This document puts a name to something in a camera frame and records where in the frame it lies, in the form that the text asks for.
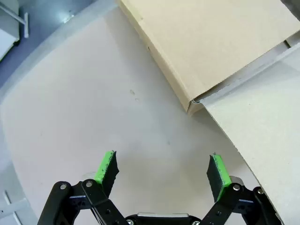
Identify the white cabinet on casters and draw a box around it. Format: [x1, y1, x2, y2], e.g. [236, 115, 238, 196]
[0, 0, 21, 62]

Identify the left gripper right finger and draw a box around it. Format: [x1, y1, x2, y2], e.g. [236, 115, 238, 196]
[199, 152, 285, 225]

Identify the white desk with metal leg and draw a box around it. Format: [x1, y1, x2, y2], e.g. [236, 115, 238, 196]
[0, 4, 29, 39]

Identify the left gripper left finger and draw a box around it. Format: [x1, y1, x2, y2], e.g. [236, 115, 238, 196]
[37, 150, 128, 225]

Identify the brown cardboard shipping box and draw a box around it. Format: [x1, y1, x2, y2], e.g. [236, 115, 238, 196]
[116, 0, 300, 225]

